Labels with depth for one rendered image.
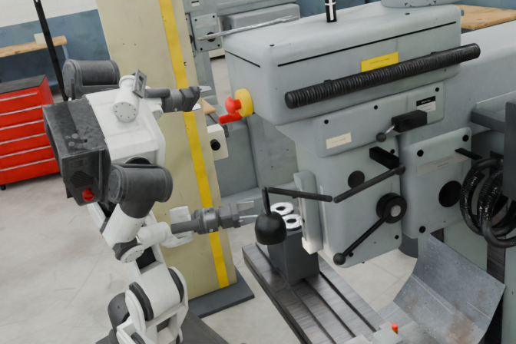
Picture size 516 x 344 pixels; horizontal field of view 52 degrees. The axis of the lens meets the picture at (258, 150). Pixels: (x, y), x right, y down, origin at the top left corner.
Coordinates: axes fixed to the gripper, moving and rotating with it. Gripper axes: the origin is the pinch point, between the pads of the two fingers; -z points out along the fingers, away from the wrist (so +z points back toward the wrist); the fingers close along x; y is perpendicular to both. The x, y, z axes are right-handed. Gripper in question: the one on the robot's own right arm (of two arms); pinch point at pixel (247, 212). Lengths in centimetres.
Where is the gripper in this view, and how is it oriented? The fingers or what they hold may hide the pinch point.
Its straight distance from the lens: 184.5
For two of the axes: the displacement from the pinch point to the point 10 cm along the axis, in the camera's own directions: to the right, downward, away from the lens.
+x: -1.4, -3.6, 9.2
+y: 1.4, 9.1, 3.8
